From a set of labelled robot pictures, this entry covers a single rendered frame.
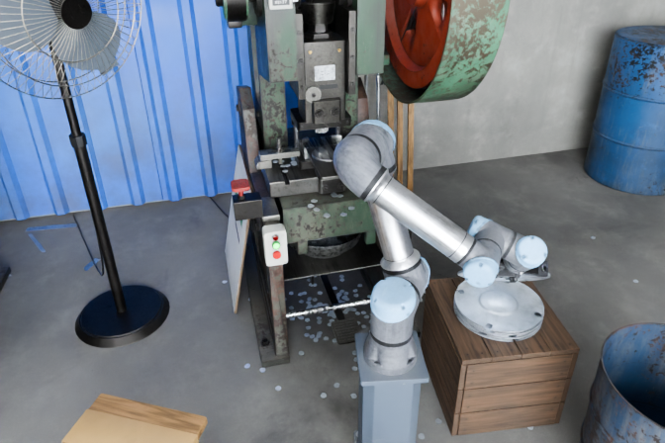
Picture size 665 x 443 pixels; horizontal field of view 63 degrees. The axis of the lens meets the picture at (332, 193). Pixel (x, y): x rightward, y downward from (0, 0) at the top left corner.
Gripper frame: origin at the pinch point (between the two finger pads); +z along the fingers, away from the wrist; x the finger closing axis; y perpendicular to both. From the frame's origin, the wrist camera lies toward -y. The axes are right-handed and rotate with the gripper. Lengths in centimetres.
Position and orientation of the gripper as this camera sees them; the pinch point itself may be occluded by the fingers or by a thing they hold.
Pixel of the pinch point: (505, 271)
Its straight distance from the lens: 175.4
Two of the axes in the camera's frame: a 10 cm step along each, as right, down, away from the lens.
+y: -10.0, -0.2, 0.6
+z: 0.5, 2.8, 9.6
